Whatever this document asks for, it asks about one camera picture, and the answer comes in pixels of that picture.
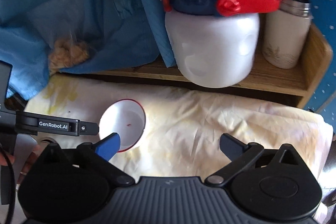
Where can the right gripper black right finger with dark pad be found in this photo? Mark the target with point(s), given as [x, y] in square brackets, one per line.
[241, 155]

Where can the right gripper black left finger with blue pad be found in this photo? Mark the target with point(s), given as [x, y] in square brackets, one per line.
[95, 158]

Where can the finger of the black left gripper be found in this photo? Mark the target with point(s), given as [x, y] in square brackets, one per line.
[88, 128]

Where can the white bowl red rim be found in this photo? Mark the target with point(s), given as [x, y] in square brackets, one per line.
[127, 118]

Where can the person's left hand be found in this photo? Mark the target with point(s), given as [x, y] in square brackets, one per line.
[37, 150]

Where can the cream tablecloth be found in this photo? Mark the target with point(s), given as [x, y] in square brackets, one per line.
[183, 127]

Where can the wooden shelf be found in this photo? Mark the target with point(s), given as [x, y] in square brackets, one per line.
[293, 87]

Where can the plastic bag of snacks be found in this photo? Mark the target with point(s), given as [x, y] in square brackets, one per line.
[61, 25]

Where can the blue cloth garment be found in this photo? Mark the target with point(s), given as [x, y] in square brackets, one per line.
[119, 34]

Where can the cream thermos bottle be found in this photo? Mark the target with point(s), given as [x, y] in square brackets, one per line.
[285, 33]

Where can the white jug blue lid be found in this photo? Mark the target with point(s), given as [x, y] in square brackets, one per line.
[214, 41]

